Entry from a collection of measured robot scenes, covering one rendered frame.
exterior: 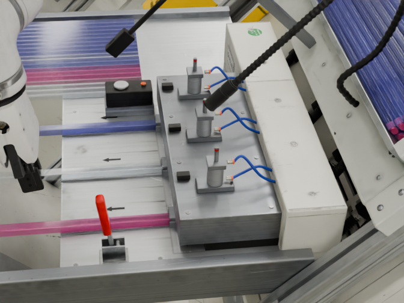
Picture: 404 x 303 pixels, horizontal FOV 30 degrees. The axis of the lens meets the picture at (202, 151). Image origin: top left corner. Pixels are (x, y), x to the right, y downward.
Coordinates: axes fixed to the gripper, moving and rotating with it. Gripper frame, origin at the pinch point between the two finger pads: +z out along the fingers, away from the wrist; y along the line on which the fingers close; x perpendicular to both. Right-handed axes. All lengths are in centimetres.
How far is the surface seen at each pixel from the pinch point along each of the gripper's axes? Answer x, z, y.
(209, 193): -25.1, -0.9, -12.5
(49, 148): 25, 90, 124
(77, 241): -6.4, 2.0, -13.6
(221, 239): -25.4, 3.4, -17.0
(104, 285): -9.6, 3.3, -21.1
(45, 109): 22, 73, 124
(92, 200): -8.5, 2.3, -5.6
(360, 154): -45.3, -3.6, -13.6
